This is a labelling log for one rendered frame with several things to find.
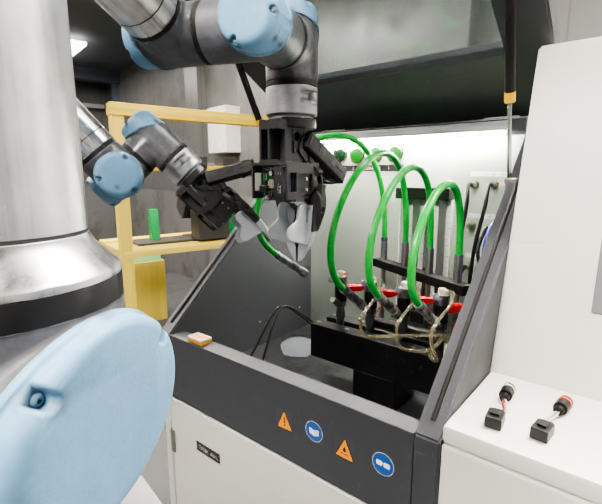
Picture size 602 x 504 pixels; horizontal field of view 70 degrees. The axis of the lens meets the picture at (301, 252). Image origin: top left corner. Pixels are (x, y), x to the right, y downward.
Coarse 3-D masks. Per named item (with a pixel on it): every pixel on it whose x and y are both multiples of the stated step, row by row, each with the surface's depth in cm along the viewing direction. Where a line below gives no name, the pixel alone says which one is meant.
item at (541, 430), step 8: (560, 400) 63; (568, 400) 63; (560, 408) 62; (568, 408) 62; (536, 424) 57; (544, 424) 57; (552, 424) 57; (536, 432) 57; (544, 432) 56; (552, 432) 57; (544, 440) 56
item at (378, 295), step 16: (400, 176) 82; (384, 192) 80; (384, 208) 78; (432, 208) 95; (432, 224) 96; (368, 240) 77; (432, 240) 97; (368, 256) 76; (432, 256) 97; (368, 272) 77; (432, 272) 98; (384, 304) 83
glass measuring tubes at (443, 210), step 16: (400, 192) 114; (416, 192) 111; (448, 192) 106; (400, 208) 115; (416, 208) 112; (448, 208) 109; (400, 224) 116; (416, 224) 113; (448, 224) 109; (400, 240) 116; (448, 240) 110; (400, 256) 117; (448, 256) 111; (448, 272) 112; (432, 288) 115; (432, 304) 115; (416, 320) 116
